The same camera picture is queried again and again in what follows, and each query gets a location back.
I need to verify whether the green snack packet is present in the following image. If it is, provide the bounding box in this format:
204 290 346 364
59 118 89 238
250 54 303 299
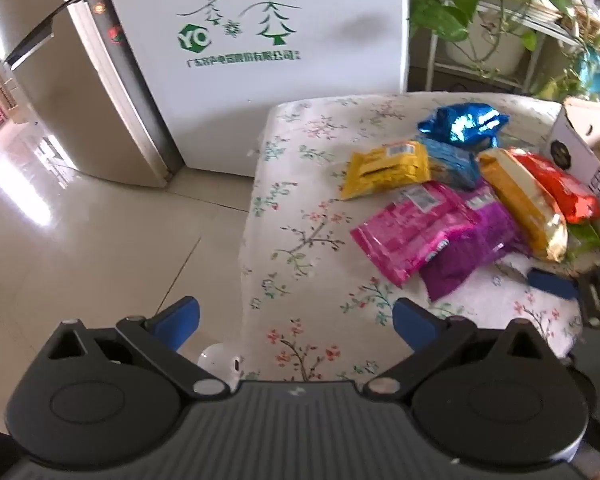
566 222 600 261

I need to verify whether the red snack packet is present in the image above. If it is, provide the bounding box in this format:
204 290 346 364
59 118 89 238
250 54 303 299
509 147 600 225

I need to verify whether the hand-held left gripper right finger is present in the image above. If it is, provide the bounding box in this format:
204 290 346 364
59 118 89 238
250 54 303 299
363 297 555 404

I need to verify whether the trailing green pothos plant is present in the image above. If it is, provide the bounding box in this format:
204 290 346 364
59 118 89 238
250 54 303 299
410 0 600 102

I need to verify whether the purple snack packet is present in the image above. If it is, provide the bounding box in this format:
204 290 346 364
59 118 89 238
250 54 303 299
419 185 532 304

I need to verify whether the pink snack packet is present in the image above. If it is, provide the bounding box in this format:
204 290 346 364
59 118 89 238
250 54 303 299
350 182 484 289

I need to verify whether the white refrigerator with green print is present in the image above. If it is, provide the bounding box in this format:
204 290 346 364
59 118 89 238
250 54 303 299
0 0 411 190

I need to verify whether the cardboard box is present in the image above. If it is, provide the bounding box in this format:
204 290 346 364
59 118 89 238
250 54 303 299
547 97 600 242

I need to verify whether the floral tablecloth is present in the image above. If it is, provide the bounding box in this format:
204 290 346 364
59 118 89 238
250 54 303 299
237 91 586 384

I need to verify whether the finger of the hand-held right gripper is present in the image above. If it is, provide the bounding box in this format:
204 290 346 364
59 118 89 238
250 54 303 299
527 268 580 302

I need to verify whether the shiny blue foil snack packet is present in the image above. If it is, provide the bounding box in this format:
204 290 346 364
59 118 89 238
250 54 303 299
417 102 511 150

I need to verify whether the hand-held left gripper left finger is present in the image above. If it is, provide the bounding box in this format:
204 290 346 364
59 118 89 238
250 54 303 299
46 296 231 401

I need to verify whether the orange and white snack packet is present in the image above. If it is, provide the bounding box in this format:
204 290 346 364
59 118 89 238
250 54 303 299
477 148 569 264

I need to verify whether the small white round device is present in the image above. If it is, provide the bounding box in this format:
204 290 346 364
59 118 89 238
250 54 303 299
198 342 242 392

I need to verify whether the white metal plant rack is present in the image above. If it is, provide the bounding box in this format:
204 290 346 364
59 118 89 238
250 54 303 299
426 0 583 94

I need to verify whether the light blue snack packet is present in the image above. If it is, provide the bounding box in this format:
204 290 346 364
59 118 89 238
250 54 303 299
420 137 482 190

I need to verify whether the wicker basket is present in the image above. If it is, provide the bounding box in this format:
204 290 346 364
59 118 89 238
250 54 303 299
559 6 600 52

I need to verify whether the yellow snack packet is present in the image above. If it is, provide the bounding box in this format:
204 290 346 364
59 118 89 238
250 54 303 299
340 141 432 201

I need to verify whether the large white plant pot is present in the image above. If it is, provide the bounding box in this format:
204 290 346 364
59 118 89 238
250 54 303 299
445 6 529 75

